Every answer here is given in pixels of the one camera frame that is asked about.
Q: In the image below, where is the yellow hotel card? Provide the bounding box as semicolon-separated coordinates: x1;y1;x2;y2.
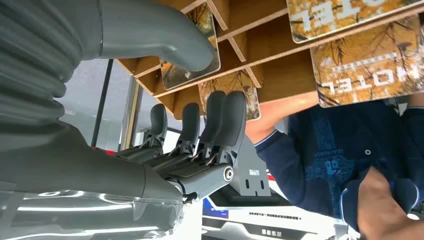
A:
309;14;424;109
198;69;261;121
286;0;424;44
159;2;222;91

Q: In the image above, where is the wooden card rack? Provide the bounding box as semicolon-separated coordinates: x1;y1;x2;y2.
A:
115;0;424;121

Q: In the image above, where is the person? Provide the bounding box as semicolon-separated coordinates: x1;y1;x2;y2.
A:
245;91;424;240

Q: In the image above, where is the black pole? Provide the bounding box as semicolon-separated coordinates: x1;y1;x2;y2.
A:
90;58;115;148

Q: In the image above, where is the metal pillar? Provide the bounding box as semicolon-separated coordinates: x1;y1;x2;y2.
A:
119;76;144;152

